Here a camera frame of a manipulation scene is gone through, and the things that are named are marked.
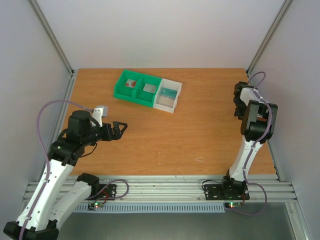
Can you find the aluminium rail frame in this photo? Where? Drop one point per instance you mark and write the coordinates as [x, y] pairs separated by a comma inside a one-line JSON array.
[[187, 188]]

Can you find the white bin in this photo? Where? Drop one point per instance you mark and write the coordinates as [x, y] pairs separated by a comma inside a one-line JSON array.
[[167, 104]]

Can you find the teal vip card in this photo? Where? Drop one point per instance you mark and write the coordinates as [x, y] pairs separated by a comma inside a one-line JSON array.
[[169, 93]]

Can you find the left frame post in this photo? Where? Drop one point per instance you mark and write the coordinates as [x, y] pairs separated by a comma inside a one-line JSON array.
[[47, 28]]

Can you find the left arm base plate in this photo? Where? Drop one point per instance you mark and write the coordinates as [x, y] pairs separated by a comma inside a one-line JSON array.
[[108, 192]]

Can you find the left green bin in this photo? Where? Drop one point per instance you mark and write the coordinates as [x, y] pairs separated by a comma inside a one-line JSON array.
[[123, 92]]

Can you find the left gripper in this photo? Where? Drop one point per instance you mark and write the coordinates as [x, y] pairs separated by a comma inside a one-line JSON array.
[[117, 135]]

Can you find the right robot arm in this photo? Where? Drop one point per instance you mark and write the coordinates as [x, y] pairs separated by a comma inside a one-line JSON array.
[[258, 119]]

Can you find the white vip card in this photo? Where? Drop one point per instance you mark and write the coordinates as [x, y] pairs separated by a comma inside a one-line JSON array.
[[150, 88]]

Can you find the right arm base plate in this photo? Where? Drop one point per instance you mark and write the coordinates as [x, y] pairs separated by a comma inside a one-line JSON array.
[[212, 192]]

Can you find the right frame post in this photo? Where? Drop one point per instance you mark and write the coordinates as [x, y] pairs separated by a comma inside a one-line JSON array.
[[280, 15]]

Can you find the red patterned card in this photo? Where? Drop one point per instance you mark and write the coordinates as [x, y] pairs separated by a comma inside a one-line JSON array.
[[130, 83]]

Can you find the middle green bin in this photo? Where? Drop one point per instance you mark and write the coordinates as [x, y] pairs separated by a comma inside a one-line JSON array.
[[145, 98]]

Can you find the frame post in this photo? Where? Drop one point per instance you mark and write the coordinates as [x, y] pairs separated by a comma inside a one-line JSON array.
[[47, 28], [280, 15]]

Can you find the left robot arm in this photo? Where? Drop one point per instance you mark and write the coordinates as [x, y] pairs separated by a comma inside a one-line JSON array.
[[44, 215]]

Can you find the grey slotted cable duct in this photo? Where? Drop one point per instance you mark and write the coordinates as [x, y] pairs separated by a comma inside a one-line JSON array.
[[148, 208]]

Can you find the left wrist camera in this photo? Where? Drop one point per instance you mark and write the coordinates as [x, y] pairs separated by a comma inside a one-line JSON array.
[[99, 112]]

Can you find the green bin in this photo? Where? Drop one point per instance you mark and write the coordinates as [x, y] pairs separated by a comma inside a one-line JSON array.
[[123, 92], [145, 98]]

